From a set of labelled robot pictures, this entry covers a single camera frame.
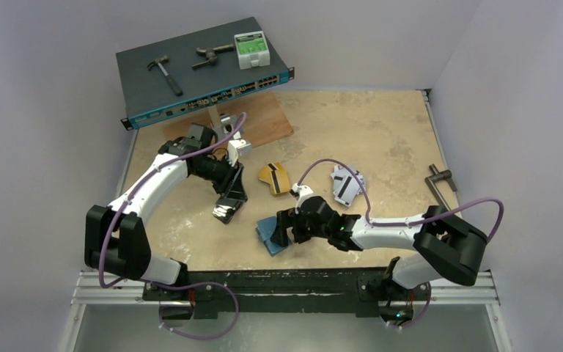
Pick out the bronze door handle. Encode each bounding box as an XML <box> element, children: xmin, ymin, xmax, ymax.
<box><xmin>191</xmin><ymin>44</ymin><xmax>235</xmax><ymax>70</ymax></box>

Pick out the metal stand bracket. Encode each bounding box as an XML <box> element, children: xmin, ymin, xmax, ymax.
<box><xmin>207</xmin><ymin>105</ymin><xmax>242</xmax><ymax>139</ymax></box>

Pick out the blue card holder wallet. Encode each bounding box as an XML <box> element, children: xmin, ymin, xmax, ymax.
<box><xmin>255</xmin><ymin>216</ymin><xmax>292</xmax><ymax>257</ymax></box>

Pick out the gold credit card stack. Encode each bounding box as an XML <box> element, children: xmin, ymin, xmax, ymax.
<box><xmin>258</xmin><ymin>162</ymin><xmax>292</xmax><ymax>197</ymax></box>

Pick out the black credit card stack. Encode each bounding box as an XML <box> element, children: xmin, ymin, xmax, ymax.
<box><xmin>213</xmin><ymin>197</ymin><xmax>245</xmax><ymax>224</ymax></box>

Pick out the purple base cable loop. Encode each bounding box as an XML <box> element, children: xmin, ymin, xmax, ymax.
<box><xmin>158</xmin><ymin>283</ymin><xmax>240</xmax><ymax>341</ymax></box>

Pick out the small hammer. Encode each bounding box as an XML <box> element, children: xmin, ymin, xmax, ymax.
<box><xmin>147</xmin><ymin>55</ymin><xmax>183</xmax><ymax>97</ymax></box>

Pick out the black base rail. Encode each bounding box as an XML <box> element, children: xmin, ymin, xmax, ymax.
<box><xmin>143</xmin><ymin>267</ymin><xmax>428</xmax><ymax>320</ymax></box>

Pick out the white green electrical module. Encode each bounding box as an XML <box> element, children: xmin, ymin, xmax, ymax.
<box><xmin>234</xmin><ymin>31</ymin><xmax>271</xmax><ymax>70</ymax></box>

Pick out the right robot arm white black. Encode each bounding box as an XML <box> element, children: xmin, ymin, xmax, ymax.
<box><xmin>257</xmin><ymin>196</ymin><xmax>489</xmax><ymax>298</ymax></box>

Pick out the metal door lever handle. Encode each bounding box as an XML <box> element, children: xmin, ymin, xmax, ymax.
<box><xmin>424</xmin><ymin>164</ymin><xmax>459</xmax><ymax>210</ymax></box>

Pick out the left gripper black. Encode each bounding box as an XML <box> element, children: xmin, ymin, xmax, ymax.
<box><xmin>192</xmin><ymin>155</ymin><xmax>247</xmax><ymax>202</ymax></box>

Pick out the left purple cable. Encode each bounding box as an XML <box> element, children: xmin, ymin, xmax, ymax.
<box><xmin>97</xmin><ymin>111</ymin><xmax>249</xmax><ymax>290</ymax></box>

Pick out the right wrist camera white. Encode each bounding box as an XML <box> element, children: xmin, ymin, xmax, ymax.
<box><xmin>290</xmin><ymin>183</ymin><xmax>314</xmax><ymax>208</ymax></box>

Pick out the aluminium frame rail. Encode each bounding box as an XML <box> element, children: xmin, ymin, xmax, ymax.
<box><xmin>56</xmin><ymin>270</ymin><xmax>513</xmax><ymax>351</ymax></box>

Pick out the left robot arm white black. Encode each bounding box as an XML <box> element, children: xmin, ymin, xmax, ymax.
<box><xmin>84</xmin><ymin>123</ymin><xmax>251</xmax><ymax>300</ymax></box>

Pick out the wooden board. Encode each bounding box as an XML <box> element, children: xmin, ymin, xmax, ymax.
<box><xmin>161</xmin><ymin>92</ymin><xmax>293</xmax><ymax>147</ymax></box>

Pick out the network switch grey teal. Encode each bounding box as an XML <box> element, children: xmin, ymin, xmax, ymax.
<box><xmin>116</xmin><ymin>17</ymin><xmax>295</xmax><ymax>131</ymax></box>

